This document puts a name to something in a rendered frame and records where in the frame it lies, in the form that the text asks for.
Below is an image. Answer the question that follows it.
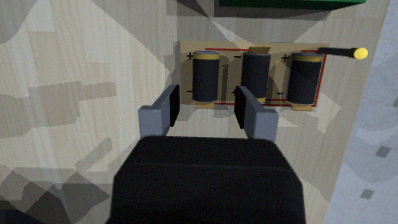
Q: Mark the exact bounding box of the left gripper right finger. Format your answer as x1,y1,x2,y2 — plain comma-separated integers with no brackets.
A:
234,86,279,143

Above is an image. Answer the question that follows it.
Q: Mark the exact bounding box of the green open box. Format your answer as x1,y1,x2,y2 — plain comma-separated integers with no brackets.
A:
219,0,366,11

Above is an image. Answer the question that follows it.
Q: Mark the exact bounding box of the black battery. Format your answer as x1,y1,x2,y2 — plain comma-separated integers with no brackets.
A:
241,53,271,103
286,54,323,105
192,52,220,103

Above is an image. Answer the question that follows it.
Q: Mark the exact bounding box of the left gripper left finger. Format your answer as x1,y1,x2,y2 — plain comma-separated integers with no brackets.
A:
138,84,180,139

